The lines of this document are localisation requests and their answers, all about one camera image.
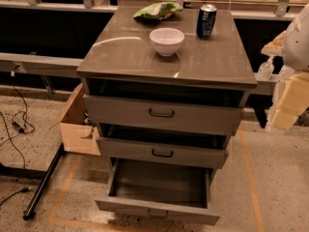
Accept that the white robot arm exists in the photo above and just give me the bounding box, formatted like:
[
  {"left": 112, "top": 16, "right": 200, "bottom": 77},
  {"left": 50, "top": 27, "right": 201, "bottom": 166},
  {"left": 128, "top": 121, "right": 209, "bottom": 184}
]
[{"left": 262, "top": 4, "right": 309, "bottom": 133}]

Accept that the grey drawer cabinet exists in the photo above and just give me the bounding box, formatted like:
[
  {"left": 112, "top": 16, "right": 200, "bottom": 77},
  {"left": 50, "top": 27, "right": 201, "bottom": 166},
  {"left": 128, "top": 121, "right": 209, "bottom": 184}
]
[{"left": 75, "top": 5, "right": 258, "bottom": 176}]

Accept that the grey top drawer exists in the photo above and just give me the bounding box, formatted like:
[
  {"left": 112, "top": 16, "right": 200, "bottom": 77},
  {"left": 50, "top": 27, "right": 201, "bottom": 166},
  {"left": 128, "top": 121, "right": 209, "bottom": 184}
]
[{"left": 84, "top": 95, "right": 242, "bottom": 135}]

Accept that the grey middle drawer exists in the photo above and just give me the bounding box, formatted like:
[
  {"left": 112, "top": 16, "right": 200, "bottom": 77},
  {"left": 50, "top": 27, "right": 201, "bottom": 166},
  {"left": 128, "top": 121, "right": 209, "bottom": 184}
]
[{"left": 97, "top": 137, "right": 228, "bottom": 169}]

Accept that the clear sanitizer bottle left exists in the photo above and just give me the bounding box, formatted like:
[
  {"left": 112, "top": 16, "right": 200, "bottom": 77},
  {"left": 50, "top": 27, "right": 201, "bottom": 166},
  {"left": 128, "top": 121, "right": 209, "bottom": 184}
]
[{"left": 256, "top": 56, "right": 274, "bottom": 80}]

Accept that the blue soda can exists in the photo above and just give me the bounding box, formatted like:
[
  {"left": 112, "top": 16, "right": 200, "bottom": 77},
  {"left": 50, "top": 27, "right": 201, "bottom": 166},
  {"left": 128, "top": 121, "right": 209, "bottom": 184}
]
[{"left": 196, "top": 4, "right": 216, "bottom": 40}]

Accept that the white bowl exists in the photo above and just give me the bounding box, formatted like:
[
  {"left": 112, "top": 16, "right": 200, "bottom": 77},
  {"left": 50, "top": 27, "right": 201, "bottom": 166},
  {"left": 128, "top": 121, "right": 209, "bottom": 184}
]
[{"left": 150, "top": 27, "right": 184, "bottom": 56}]

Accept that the green chip bag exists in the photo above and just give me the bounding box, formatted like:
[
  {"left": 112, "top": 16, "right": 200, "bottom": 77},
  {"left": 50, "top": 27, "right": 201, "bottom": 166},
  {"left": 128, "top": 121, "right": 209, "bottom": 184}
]
[{"left": 133, "top": 2, "right": 183, "bottom": 21}]

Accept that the cardboard box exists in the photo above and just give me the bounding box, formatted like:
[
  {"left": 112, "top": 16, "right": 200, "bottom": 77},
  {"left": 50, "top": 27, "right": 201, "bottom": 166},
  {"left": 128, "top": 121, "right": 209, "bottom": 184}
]
[{"left": 51, "top": 83, "right": 100, "bottom": 156}]

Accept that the grey metal shelf rail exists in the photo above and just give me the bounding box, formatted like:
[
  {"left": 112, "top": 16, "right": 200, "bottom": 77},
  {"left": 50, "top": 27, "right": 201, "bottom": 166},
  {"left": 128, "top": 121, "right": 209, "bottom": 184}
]
[{"left": 0, "top": 52, "right": 82, "bottom": 78}]

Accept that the black power adapter cable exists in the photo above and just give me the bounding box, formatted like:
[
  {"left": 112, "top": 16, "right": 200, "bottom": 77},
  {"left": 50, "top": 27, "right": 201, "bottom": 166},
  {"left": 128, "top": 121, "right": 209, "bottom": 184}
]
[{"left": 0, "top": 63, "right": 36, "bottom": 170}]

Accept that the black table leg frame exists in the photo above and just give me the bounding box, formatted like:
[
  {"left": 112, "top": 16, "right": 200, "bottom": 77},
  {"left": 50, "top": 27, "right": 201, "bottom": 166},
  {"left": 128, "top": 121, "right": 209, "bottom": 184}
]
[{"left": 0, "top": 144, "right": 65, "bottom": 220}]

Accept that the black cable on floor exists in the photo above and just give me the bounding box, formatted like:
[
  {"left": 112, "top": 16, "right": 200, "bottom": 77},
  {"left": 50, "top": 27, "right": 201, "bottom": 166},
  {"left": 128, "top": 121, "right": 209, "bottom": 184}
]
[{"left": 0, "top": 186, "right": 33, "bottom": 207}]

